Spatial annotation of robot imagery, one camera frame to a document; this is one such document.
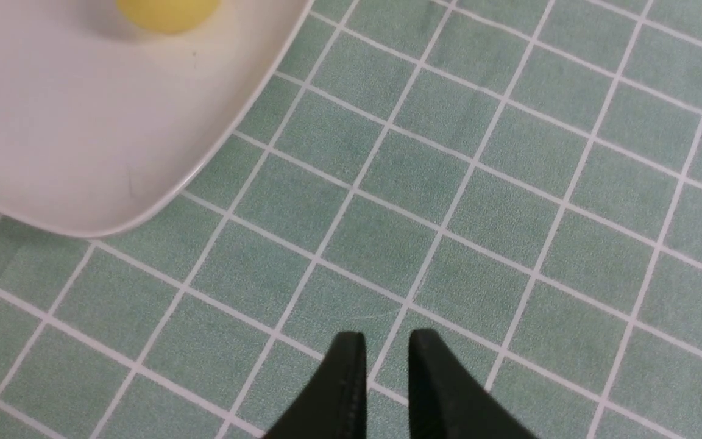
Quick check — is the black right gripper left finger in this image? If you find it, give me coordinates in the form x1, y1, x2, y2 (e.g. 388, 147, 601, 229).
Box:
264, 332, 367, 438

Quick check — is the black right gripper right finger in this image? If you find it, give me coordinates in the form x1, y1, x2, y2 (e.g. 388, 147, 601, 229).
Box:
408, 329, 535, 438

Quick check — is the yellow steamed bun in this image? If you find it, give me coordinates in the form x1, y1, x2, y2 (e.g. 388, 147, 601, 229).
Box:
115, 1, 221, 34

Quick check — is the white square plate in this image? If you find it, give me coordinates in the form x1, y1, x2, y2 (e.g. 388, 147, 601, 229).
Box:
0, 1, 312, 238

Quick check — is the green checkered tablecloth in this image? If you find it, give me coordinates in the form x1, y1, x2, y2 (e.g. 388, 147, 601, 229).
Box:
0, 1, 702, 438

